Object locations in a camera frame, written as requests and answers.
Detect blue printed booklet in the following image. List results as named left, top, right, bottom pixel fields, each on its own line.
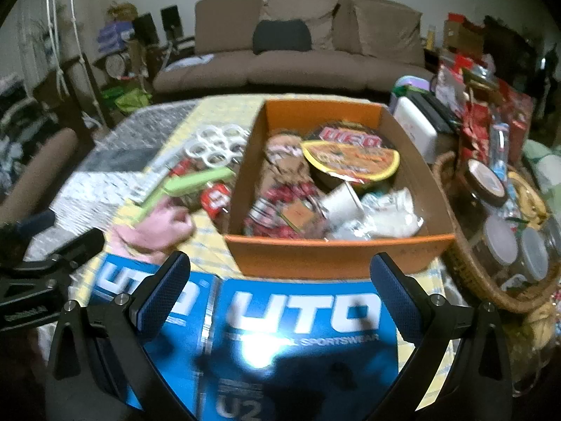
left=90, top=253, right=221, bottom=409

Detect grey patterned cloth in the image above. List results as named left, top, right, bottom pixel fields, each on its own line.
left=25, top=99, right=203, bottom=265

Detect purple round container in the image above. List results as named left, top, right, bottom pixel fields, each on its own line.
left=390, top=75, right=433, bottom=102

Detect black cushion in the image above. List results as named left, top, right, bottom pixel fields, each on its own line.
left=253, top=20, right=313, bottom=55

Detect white plastic ring tray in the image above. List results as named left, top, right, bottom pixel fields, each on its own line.
left=183, top=123, right=252, bottom=170

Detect brown lid jar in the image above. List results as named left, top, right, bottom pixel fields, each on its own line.
left=459, top=158, right=510, bottom=212

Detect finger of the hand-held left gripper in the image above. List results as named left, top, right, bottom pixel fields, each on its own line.
left=0, top=227, right=107, bottom=330
left=0, top=209, right=57, bottom=268

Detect red snack bag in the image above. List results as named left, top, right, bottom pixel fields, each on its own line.
left=460, top=96, right=497, bottom=164

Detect red and white bag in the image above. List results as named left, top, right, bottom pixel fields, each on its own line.
left=434, top=64, right=468, bottom=115

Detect grey lid jar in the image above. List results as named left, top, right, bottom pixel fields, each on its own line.
left=517, top=226, right=552, bottom=284
left=480, top=215, right=521, bottom=273

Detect orange cardboard box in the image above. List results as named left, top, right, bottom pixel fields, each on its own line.
left=224, top=99, right=457, bottom=280

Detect brown fabric sofa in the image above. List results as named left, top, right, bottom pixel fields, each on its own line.
left=151, top=0, right=435, bottom=96

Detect instant noodle bowl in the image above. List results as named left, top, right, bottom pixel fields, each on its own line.
left=302, top=120, right=401, bottom=191

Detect yellow checked cloth covered desktop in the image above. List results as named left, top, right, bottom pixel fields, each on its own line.
left=85, top=93, right=466, bottom=414

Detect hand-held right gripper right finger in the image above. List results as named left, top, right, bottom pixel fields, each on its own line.
left=363, top=252, right=514, bottom=421

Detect pink cloth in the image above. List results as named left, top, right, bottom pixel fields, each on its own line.
left=107, top=204, right=196, bottom=258

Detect white plastic box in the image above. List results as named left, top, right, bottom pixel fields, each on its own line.
left=393, top=95, right=440, bottom=159

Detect green plastic bag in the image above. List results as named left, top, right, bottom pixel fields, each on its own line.
left=113, top=88, right=153, bottom=113

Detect red plaid packet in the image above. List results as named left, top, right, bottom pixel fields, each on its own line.
left=243, top=131, right=329, bottom=240

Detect white cloth on sofa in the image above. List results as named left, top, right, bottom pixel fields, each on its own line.
left=164, top=54, right=216, bottom=72

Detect green plastic stick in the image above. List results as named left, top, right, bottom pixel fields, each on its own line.
left=135, top=183, right=174, bottom=221

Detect blue UTO box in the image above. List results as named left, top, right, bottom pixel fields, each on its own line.
left=199, top=278, right=400, bottom=421

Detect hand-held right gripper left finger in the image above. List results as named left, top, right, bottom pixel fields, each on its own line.
left=44, top=251, right=194, bottom=421

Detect crumpled clear plastic wrappers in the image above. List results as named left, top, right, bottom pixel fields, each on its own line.
left=351, top=186, right=427, bottom=240

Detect wicker basket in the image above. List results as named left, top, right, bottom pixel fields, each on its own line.
left=432, top=151, right=561, bottom=315

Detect light green white cloth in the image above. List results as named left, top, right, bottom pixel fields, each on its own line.
left=523, top=139, right=561, bottom=194

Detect green and black box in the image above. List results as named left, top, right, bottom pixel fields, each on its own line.
left=169, top=167, right=236, bottom=209

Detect brown cardboard boxes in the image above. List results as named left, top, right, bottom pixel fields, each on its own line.
left=442, top=13, right=486, bottom=59

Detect white hanging cord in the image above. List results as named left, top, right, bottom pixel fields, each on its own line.
left=43, top=0, right=85, bottom=94

